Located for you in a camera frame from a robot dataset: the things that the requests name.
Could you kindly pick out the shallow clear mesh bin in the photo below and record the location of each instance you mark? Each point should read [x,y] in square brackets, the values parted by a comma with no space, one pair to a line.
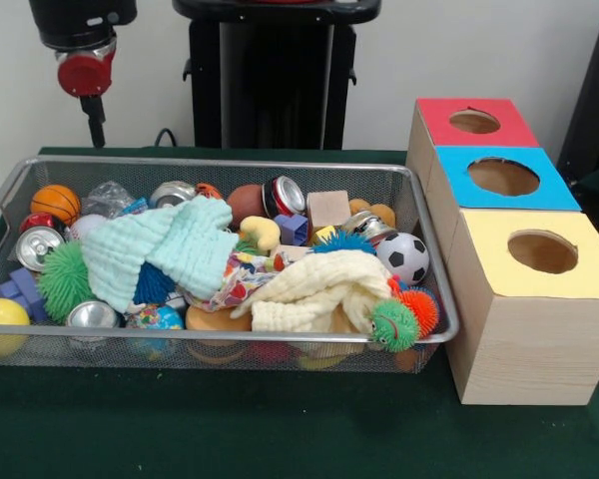
[155,356]

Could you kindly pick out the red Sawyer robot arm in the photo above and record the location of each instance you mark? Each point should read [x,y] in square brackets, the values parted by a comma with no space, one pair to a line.
[80,20]

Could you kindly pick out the small soccer ball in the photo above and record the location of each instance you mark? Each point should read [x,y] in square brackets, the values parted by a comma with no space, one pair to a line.
[403,258]

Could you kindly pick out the mint green waffle cloth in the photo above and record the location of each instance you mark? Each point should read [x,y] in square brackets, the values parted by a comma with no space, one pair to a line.
[179,239]

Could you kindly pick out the clear blue plastic packet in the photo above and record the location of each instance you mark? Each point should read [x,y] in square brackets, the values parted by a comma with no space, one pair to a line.
[105,197]

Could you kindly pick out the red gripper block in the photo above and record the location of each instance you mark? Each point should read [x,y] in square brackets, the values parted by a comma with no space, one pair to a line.
[85,75]

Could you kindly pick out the large blue spiky ball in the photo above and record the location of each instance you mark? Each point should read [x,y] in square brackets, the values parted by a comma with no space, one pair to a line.
[342,244]

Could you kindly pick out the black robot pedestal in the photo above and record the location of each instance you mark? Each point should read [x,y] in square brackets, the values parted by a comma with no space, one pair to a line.
[259,90]

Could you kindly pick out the black chair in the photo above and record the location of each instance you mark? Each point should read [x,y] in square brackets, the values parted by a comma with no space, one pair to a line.
[594,100]

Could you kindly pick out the colourful polka dot cloth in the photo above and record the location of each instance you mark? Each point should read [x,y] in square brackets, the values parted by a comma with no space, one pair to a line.
[244,279]

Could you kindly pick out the yellow smiley ball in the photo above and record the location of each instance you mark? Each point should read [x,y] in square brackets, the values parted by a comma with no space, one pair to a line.
[0,314]

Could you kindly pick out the blue globe ball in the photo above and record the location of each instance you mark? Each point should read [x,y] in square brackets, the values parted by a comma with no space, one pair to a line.
[155,318]

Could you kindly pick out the cream waffle cloth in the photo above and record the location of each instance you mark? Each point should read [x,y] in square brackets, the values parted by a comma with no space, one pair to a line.
[319,284]

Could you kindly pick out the plain wooden cube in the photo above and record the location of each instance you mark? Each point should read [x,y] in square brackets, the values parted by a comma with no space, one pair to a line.
[289,251]

